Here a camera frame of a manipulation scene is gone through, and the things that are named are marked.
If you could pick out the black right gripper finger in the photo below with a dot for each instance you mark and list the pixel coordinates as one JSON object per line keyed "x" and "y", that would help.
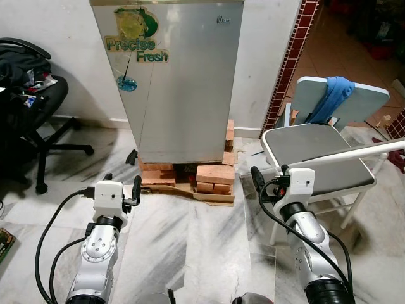
{"x": 258, "y": 178}
{"x": 286, "y": 168}

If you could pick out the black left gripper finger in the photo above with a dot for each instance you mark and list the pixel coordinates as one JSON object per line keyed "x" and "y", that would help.
{"x": 108, "y": 178}
{"x": 136, "y": 189}

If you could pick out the silver fridge door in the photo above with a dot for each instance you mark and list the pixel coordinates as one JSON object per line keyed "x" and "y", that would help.
{"x": 177, "y": 120}

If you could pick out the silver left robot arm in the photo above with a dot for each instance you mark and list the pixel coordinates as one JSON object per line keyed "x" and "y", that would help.
{"x": 100, "y": 250}

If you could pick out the red brick stack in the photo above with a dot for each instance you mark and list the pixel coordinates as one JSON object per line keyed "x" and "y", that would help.
{"x": 215, "y": 174}
{"x": 155, "y": 174}
{"x": 230, "y": 136}

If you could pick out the brown cardboard sheet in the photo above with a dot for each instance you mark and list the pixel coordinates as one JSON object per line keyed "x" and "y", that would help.
{"x": 212, "y": 198}

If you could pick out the white pole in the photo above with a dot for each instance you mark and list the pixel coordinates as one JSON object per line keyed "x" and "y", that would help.
{"x": 354, "y": 154}

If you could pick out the blue cloth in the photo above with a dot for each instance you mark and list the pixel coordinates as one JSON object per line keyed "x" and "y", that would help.
{"x": 332, "y": 92}

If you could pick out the black office chair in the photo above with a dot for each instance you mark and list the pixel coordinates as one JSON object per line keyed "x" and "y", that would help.
{"x": 54, "y": 95}

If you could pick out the grey white-rimmed folded table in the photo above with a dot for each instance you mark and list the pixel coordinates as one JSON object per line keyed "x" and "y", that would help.
{"x": 367, "y": 101}

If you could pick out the grey right robot leg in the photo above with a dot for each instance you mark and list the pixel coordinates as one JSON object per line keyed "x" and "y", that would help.
{"x": 253, "y": 299}

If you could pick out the green fresh sticker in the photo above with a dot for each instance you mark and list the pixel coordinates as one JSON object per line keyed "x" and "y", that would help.
{"x": 136, "y": 44}

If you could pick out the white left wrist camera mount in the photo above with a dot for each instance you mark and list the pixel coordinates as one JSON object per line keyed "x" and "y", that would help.
{"x": 109, "y": 197}

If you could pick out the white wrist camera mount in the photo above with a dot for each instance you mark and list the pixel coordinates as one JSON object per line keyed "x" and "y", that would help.
{"x": 300, "y": 183}
{"x": 109, "y": 197}

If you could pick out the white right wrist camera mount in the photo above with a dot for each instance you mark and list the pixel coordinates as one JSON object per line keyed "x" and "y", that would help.
{"x": 300, "y": 183}

